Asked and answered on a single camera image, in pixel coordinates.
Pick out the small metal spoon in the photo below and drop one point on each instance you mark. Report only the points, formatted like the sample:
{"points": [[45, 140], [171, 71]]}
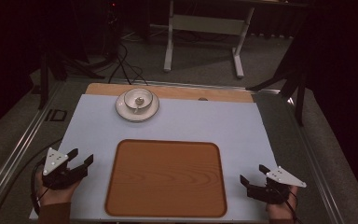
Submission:
{"points": [[139, 102]]}

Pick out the brown wooden tray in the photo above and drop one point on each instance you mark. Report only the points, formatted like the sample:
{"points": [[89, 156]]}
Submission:
{"points": [[166, 179]]}

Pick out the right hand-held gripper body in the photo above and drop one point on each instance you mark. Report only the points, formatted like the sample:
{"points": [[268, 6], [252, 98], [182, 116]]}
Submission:
{"points": [[275, 186]]}

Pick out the white cup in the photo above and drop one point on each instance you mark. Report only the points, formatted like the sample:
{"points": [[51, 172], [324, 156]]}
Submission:
{"points": [[138, 99]]}

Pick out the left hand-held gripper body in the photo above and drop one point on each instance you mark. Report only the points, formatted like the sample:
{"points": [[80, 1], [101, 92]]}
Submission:
{"points": [[56, 172]]}

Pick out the person's right hand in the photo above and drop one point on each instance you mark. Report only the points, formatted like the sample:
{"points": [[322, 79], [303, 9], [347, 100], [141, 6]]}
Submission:
{"points": [[281, 209]]}

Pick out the light blue table mat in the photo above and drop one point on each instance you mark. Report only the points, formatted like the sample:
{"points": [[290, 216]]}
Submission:
{"points": [[174, 124]]}

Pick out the white metal table frame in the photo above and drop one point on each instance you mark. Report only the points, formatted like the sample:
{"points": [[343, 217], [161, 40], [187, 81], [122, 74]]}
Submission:
{"points": [[209, 37]]}

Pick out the black tripod stand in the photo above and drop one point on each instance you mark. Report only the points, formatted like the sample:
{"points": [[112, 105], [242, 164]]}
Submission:
{"points": [[59, 62]]}

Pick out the white saucer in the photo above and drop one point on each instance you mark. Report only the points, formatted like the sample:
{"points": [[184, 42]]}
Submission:
{"points": [[137, 107]]}

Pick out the person's left hand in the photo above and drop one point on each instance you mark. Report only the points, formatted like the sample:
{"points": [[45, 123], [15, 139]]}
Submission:
{"points": [[54, 194]]}

